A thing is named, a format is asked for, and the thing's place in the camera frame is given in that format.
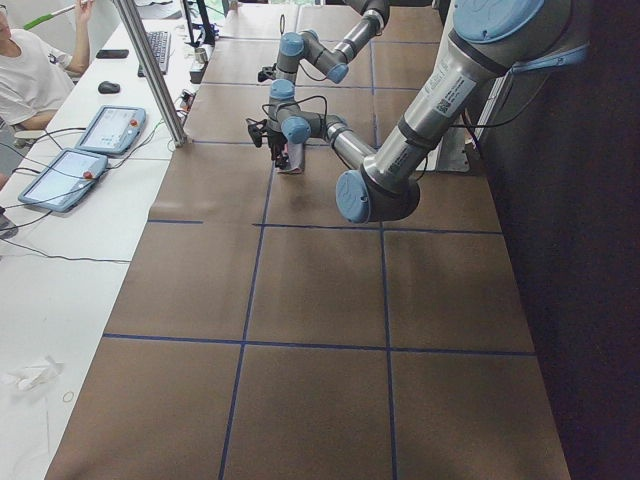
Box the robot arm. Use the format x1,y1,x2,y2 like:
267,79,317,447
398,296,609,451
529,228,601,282
257,0,390,84
247,1,593,224

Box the lower teach pendant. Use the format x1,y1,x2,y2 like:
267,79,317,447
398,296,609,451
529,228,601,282
18,148,108,213

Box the metal cup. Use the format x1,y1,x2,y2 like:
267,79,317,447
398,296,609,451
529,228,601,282
194,44,213,64

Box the upper teach pendant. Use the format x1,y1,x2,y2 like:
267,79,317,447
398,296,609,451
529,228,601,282
76,105,146,156

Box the aluminium frame post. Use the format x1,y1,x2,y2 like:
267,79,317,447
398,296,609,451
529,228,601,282
114,0,187,148

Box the pink towel grey hem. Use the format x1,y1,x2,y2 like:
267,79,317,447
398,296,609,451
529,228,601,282
276,143,305,175

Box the teach pendant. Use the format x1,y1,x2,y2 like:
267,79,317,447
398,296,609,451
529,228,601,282
18,148,108,213
76,105,146,156

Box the black computer mouse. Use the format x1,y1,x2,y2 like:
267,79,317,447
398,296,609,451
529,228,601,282
98,81,121,95

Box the crumpled white tissue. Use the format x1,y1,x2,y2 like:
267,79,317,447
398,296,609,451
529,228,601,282
1,355,65,392

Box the black keyboard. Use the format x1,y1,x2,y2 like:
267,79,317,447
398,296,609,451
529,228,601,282
146,31,171,75

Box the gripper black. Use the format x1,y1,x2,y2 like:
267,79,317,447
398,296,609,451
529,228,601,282
257,65,277,82
246,118,290,169

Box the black smartphone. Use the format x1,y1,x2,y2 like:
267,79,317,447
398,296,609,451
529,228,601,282
96,49,129,59

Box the person in white shirt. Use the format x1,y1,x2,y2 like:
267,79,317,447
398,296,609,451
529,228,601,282
1,1,93,130

